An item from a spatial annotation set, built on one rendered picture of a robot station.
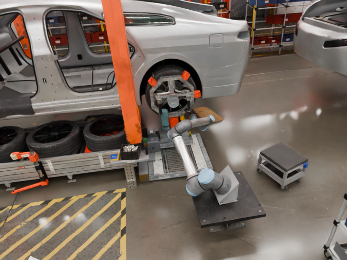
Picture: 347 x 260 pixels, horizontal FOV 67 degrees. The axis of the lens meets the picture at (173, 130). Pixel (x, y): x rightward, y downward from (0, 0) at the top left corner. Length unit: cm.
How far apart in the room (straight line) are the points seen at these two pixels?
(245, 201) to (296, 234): 58
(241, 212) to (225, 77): 168
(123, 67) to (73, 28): 243
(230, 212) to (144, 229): 89
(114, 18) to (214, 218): 199
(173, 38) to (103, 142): 148
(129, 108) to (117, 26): 82
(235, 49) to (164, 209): 203
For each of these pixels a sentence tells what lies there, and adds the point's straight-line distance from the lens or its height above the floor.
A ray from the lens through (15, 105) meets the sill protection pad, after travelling 370.
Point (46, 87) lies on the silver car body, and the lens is 348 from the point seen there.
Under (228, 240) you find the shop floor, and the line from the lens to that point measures 274.
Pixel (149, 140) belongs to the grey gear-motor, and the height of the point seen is 41.
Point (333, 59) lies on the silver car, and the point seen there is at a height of 97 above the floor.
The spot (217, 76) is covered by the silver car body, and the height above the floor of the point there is 103.
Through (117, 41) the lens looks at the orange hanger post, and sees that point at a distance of 260.
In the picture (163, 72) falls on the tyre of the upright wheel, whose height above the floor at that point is 115.
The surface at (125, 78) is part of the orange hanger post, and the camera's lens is 269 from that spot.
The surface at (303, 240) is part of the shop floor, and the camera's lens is 290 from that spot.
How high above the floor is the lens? 223
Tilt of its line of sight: 32 degrees down
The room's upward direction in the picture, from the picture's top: 4 degrees counter-clockwise
